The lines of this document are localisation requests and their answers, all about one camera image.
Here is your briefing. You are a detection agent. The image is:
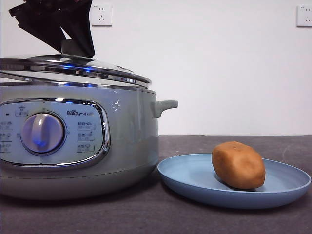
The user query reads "grey-green electric steamer pot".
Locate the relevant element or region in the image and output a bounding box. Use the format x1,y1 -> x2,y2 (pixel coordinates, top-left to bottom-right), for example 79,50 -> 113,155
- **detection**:
0,81 -> 179,201

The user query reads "brown potato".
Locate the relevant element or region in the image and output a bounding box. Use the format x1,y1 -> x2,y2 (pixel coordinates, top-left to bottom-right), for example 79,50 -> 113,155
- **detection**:
211,141 -> 266,191

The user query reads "white wall socket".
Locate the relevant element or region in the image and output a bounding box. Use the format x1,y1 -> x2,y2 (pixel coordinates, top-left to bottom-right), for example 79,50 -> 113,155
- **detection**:
296,5 -> 312,28
90,4 -> 113,27

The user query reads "glass lid with grey knob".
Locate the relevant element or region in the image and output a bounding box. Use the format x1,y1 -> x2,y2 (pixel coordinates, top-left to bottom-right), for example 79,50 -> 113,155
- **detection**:
0,39 -> 153,89

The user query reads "blue round plate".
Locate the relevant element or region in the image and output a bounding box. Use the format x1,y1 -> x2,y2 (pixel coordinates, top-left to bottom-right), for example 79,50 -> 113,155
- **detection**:
156,153 -> 312,210

